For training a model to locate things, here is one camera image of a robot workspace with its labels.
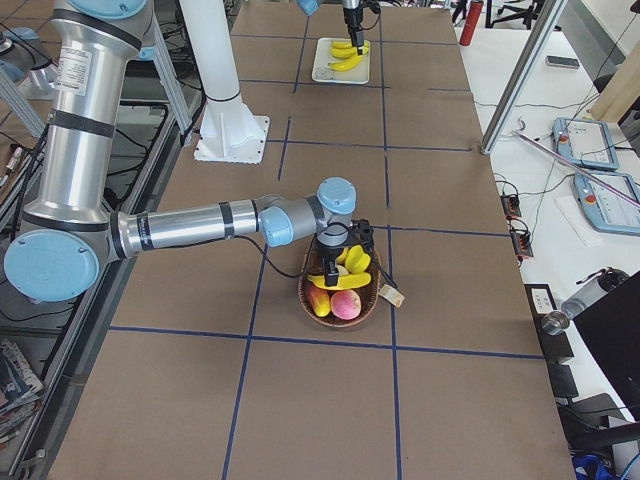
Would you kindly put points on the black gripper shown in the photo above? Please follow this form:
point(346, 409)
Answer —
point(353, 21)
point(330, 252)

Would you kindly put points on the yellow banana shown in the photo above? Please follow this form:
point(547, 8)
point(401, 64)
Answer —
point(348, 52)
point(344, 282)
point(343, 45)
point(344, 65)

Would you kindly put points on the brown wicker basket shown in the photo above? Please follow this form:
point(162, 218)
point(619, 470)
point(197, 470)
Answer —
point(368, 295)

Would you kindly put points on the paper basket tag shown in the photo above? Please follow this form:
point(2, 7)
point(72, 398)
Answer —
point(391, 295)

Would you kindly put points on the yellow starfruit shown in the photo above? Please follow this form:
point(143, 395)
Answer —
point(340, 260)

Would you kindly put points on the orange yellow mango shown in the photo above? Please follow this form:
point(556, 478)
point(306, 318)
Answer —
point(318, 299)

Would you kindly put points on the red peach apple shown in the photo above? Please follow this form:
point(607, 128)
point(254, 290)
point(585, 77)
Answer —
point(345, 304)

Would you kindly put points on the cream bear tray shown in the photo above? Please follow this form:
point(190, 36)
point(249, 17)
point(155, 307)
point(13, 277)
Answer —
point(321, 73)

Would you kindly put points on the red bottle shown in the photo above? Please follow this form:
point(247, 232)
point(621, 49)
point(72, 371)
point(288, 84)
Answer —
point(474, 11)

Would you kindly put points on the steel cup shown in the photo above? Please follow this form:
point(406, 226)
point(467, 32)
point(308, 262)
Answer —
point(555, 322)

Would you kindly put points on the far blue teach pendant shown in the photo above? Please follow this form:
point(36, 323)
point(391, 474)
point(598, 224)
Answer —
point(585, 143)

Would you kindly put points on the blue teach pendant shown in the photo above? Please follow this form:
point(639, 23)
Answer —
point(585, 143)
point(604, 210)

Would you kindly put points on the near blue teach pendant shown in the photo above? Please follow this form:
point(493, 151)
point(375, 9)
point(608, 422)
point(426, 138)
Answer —
point(604, 210)

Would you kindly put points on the stack of magazines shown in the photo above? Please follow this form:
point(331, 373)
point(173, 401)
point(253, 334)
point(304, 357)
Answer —
point(21, 390)

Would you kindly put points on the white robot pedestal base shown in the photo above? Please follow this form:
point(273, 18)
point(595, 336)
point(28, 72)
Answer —
point(229, 131)

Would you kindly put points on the aluminium frame post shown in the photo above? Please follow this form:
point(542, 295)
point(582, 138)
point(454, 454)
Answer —
point(531, 53)

